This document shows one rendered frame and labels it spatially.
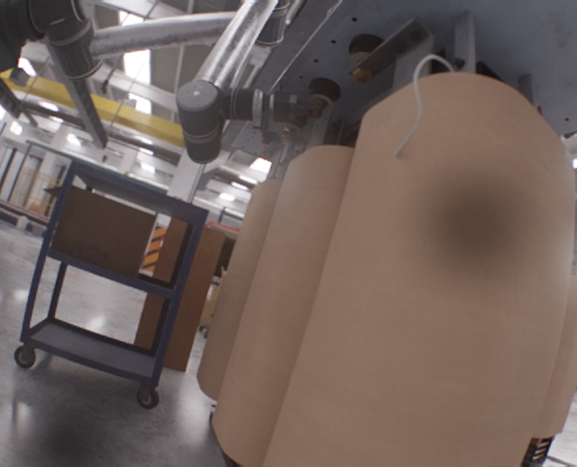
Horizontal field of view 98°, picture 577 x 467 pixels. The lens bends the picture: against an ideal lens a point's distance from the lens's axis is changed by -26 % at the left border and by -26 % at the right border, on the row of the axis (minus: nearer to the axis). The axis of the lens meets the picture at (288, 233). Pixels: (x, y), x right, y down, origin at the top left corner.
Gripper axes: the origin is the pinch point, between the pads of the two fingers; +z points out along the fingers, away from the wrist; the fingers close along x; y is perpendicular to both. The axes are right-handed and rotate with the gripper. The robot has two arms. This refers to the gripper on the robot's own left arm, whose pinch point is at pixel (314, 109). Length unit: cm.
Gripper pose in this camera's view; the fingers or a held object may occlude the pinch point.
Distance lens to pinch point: 111.7
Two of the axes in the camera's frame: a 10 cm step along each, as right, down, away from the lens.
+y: 0.8, -9.8, 1.7
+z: 10.0, 0.8, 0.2
